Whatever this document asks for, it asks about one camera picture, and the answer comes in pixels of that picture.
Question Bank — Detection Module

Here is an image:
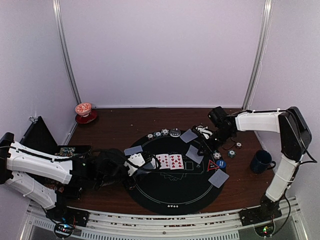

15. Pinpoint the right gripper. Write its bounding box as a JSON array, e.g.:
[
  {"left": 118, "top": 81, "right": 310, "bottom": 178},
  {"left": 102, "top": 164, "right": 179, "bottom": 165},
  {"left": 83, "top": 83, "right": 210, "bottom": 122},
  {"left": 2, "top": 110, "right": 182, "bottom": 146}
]
[{"left": 197, "top": 127, "right": 235, "bottom": 156}]

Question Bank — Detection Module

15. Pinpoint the blue white chip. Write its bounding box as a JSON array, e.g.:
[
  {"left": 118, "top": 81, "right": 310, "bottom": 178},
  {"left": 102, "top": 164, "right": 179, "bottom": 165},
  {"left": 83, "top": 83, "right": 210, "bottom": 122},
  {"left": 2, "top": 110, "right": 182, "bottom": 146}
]
[
  {"left": 161, "top": 128, "right": 170, "bottom": 136},
  {"left": 213, "top": 152, "right": 222, "bottom": 160}
]

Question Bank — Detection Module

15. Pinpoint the red triangle marker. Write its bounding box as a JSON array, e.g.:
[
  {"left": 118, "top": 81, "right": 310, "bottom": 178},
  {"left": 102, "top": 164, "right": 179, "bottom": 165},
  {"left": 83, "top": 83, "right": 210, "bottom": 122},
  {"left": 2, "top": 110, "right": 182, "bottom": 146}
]
[{"left": 207, "top": 160, "right": 219, "bottom": 172}]

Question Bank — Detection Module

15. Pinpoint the blue round blind button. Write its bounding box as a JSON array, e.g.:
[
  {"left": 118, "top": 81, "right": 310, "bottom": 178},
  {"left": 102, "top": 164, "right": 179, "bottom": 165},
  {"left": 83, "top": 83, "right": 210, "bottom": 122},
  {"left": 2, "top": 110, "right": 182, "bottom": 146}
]
[{"left": 216, "top": 159, "right": 227, "bottom": 169}]

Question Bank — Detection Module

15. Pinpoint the playing card seat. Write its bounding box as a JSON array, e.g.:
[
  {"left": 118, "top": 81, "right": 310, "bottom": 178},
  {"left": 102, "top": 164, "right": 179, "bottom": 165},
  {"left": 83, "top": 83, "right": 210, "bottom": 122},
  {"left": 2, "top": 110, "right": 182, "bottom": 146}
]
[{"left": 124, "top": 145, "right": 143, "bottom": 156}]

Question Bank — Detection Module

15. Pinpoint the clear acrylic dealer button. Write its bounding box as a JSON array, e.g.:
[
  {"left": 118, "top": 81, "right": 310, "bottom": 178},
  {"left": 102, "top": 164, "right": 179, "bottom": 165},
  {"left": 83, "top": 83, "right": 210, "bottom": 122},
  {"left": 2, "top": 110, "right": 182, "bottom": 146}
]
[{"left": 169, "top": 128, "right": 181, "bottom": 138}]

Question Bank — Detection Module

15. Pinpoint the blue playing card deck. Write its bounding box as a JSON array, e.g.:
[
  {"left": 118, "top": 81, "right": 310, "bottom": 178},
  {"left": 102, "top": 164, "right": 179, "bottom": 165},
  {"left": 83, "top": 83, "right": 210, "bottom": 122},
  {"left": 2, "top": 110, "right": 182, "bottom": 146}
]
[{"left": 145, "top": 158, "right": 156, "bottom": 170}]

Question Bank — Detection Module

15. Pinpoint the blue white chip top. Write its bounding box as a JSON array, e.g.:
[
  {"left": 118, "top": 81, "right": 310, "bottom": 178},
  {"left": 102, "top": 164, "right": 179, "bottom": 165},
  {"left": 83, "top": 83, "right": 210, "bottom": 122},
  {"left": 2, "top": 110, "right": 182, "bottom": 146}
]
[{"left": 161, "top": 128, "right": 170, "bottom": 136}]

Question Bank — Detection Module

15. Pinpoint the face up diamonds card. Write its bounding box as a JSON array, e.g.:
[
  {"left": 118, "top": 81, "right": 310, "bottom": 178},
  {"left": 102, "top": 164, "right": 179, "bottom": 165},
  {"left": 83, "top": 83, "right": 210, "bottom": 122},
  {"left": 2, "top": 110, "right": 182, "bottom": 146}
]
[{"left": 156, "top": 153, "right": 170, "bottom": 170}]

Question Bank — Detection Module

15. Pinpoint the green chip top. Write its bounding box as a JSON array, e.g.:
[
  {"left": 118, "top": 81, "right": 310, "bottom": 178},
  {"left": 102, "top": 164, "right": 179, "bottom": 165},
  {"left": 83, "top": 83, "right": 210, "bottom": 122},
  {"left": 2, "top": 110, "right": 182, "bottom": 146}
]
[{"left": 153, "top": 131, "right": 162, "bottom": 138}]

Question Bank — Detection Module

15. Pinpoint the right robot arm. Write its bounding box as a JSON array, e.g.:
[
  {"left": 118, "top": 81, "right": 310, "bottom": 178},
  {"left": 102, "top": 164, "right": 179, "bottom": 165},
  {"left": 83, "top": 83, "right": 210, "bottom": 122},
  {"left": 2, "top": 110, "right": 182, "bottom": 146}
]
[{"left": 191, "top": 106, "right": 313, "bottom": 221}]

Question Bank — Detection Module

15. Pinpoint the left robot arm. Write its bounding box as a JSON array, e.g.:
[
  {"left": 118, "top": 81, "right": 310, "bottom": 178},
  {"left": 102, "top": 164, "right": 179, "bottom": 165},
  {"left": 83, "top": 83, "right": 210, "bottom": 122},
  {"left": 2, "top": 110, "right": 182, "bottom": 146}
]
[{"left": 0, "top": 132, "right": 137, "bottom": 222}]

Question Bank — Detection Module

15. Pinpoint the round black poker mat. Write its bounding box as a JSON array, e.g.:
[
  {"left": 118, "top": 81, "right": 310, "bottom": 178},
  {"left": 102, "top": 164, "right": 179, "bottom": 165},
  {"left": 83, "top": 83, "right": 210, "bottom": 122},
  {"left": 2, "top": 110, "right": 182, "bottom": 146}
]
[{"left": 127, "top": 135, "right": 224, "bottom": 215}]

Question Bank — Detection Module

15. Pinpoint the dark blue mug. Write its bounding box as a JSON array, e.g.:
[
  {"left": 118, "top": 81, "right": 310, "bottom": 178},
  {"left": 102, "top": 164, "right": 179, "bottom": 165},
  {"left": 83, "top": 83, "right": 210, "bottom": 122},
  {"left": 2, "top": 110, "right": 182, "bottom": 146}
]
[{"left": 249, "top": 150, "right": 276, "bottom": 174}]

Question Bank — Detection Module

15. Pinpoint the red patterned bowl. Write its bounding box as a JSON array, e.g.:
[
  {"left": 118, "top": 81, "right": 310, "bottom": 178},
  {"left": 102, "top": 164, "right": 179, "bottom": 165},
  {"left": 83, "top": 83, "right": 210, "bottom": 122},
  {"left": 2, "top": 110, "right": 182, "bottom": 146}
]
[{"left": 75, "top": 102, "right": 92, "bottom": 117}]

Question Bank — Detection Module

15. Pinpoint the black poker chip case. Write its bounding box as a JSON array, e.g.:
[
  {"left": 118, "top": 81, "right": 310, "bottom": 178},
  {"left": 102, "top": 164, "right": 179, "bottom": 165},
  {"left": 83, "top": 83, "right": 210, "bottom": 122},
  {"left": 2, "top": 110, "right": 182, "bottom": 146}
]
[{"left": 20, "top": 116, "right": 92, "bottom": 200}]

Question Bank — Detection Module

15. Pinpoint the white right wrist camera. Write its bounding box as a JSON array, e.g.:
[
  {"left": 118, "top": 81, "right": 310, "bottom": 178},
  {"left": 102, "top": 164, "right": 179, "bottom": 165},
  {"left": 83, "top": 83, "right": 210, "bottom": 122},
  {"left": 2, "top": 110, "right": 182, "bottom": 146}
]
[{"left": 193, "top": 125, "right": 214, "bottom": 140}]

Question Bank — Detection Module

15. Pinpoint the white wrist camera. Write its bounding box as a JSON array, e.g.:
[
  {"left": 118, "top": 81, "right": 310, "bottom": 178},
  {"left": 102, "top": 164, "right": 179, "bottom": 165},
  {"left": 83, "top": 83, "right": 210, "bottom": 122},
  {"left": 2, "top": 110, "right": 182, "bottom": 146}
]
[
  {"left": 193, "top": 125, "right": 214, "bottom": 140},
  {"left": 124, "top": 153, "right": 146, "bottom": 177}
]

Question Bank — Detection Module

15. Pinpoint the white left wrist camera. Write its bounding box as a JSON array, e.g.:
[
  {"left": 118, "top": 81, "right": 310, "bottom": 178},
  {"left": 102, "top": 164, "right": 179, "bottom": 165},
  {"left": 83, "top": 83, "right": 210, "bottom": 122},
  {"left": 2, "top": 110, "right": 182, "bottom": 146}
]
[{"left": 124, "top": 153, "right": 146, "bottom": 177}]

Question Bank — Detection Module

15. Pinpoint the front aluminium rail base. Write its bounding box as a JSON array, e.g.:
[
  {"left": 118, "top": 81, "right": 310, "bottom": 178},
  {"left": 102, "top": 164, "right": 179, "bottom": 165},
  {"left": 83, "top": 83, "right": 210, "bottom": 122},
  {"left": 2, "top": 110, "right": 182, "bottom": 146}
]
[{"left": 22, "top": 196, "right": 301, "bottom": 240}]

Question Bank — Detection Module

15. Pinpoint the right aluminium frame post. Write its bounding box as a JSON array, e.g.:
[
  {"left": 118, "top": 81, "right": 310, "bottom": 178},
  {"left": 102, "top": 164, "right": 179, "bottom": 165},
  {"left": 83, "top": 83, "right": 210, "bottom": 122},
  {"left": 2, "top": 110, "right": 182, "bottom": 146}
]
[{"left": 241, "top": 0, "right": 274, "bottom": 110}]

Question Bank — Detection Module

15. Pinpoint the aluminium frame post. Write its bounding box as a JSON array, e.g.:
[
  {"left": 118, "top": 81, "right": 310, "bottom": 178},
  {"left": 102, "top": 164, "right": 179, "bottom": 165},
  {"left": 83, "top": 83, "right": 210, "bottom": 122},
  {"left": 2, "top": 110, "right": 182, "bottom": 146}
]
[
  {"left": 52, "top": 0, "right": 81, "bottom": 104},
  {"left": 241, "top": 0, "right": 274, "bottom": 110}
]

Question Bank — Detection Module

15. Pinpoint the left aluminium frame post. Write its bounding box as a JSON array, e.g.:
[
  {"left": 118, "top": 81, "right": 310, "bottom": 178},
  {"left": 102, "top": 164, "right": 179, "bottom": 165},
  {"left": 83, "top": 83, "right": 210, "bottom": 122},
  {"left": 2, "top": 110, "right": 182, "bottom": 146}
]
[{"left": 52, "top": 0, "right": 81, "bottom": 104}]

